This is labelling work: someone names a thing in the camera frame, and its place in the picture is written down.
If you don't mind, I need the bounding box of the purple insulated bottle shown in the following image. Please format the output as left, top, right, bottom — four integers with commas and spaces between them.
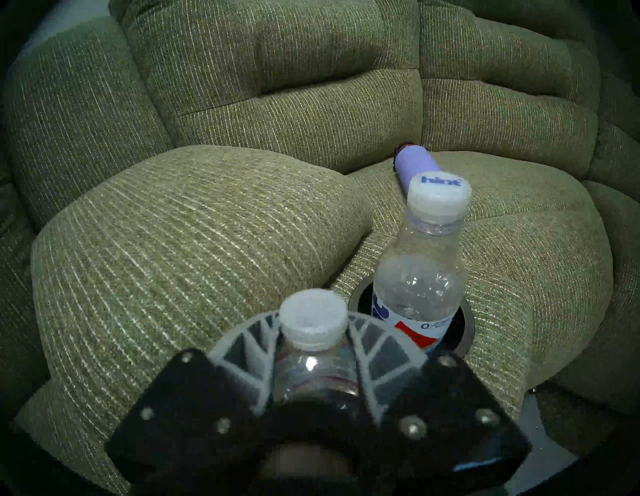
392, 142, 444, 197

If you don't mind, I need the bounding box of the green fabric sofa console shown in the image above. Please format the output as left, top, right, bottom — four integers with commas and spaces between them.
14, 145, 534, 496

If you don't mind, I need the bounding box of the black round cup holder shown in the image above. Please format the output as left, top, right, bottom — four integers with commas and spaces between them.
347, 274, 476, 359

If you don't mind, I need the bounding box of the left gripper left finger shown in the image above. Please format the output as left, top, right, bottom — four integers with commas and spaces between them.
104, 310, 282, 484

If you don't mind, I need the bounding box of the clear bottle red blue label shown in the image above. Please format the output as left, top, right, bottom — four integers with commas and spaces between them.
371, 171, 474, 354

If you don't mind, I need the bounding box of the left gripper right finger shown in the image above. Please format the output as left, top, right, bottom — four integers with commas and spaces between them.
347, 311, 533, 484

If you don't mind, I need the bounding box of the green fabric sectional sofa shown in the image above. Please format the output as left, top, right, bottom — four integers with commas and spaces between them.
0, 0, 640, 496

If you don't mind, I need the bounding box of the clear unlabelled plastic bottle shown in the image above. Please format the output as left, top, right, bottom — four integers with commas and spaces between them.
270, 288, 364, 421

